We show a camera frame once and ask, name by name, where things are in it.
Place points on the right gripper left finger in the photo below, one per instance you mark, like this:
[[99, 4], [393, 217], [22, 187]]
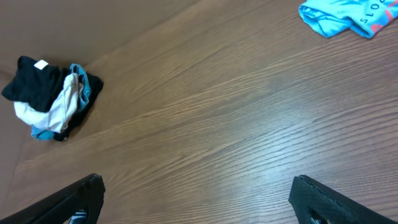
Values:
[[85, 195]]

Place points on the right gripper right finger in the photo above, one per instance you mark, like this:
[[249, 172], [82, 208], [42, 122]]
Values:
[[314, 202]]

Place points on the black t-shirt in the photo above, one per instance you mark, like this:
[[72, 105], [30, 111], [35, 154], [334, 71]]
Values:
[[37, 87]]

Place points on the light blue printed t-shirt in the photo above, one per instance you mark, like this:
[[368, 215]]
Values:
[[331, 17]]

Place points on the blue folded jeans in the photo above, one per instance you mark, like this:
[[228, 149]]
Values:
[[83, 100]]

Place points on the beige folded trousers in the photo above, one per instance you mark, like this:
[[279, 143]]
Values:
[[61, 111]]

